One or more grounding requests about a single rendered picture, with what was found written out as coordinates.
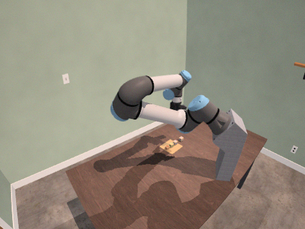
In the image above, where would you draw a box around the peach mat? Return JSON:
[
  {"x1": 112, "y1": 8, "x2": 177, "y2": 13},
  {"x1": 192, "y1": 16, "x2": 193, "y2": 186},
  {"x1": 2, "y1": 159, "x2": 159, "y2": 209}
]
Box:
[{"x1": 160, "y1": 140, "x2": 183, "y2": 154}]

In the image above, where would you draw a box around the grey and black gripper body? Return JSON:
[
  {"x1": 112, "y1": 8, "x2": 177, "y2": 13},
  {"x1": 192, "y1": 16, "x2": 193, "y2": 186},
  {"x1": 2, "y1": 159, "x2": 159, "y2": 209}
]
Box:
[{"x1": 170, "y1": 101, "x2": 181, "y2": 111}]

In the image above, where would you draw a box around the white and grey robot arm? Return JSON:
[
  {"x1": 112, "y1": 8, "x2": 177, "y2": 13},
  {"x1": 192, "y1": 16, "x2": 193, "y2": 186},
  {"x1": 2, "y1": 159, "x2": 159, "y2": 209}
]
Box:
[{"x1": 110, "y1": 70, "x2": 232, "y2": 135}]

